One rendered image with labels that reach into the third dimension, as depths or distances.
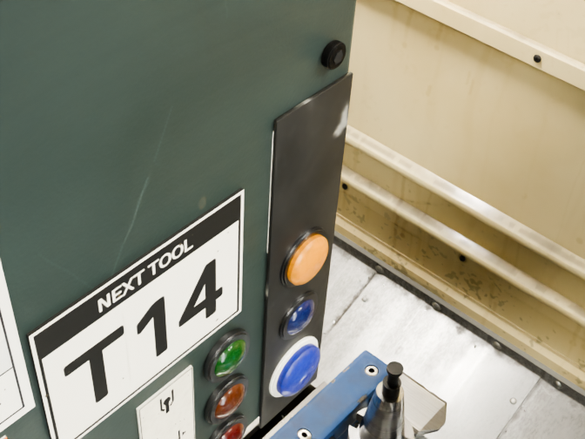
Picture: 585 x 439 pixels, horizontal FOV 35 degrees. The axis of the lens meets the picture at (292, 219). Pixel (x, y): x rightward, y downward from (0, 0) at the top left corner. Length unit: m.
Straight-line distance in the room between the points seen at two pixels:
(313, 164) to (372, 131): 1.04
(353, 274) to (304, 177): 1.20
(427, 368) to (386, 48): 0.51
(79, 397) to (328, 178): 0.14
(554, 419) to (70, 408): 1.17
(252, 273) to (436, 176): 1.00
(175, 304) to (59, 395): 0.05
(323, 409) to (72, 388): 0.60
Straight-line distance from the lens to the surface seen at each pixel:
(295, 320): 0.43
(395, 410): 0.86
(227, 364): 0.40
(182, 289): 0.35
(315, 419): 0.91
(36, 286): 0.29
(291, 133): 0.35
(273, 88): 0.33
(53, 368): 0.32
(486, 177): 1.32
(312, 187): 0.39
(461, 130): 1.31
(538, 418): 1.47
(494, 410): 1.47
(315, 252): 0.41
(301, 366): 0.46
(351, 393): 0.94
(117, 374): 0.35
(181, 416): 0.41
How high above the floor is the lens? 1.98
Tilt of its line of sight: 44 degrees down
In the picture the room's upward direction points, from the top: 4 degrees clockwise
